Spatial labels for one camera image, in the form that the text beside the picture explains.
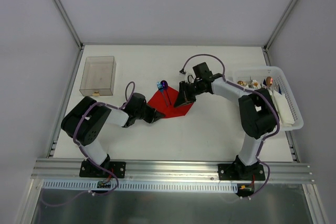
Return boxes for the copper spoon in basket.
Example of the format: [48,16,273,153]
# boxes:
[265,76,274,90]

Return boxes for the right white napkin rolls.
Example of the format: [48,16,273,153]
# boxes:
[269,90,295,126]

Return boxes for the white slotted cable duct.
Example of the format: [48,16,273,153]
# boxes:
[42,179,238,194]

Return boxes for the aluminium front rail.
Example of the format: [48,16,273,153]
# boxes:
[31,158,316,184]

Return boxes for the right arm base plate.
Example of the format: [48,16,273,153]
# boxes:
[217,163,266,182]

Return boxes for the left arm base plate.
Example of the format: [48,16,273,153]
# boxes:
[79,161,126,178]

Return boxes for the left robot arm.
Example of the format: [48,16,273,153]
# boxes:
[61,93,165,177]

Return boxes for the red paper napkin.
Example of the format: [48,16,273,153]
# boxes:
[148,87,193,119]

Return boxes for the white napkin roll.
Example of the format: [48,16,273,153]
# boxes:
[249,80,262,90]

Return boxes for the clear plastic box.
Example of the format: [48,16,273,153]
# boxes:
[79,56,117,97]

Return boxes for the gold spoon in basket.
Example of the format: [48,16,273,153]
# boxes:
[237,80,248,87]

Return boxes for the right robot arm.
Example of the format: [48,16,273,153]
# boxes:
[174,62,280,180]

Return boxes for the iridescent purple spoon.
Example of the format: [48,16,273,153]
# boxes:
[161,80,172,105]

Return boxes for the white plastic basket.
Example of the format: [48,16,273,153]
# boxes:
[232,66,304,131]

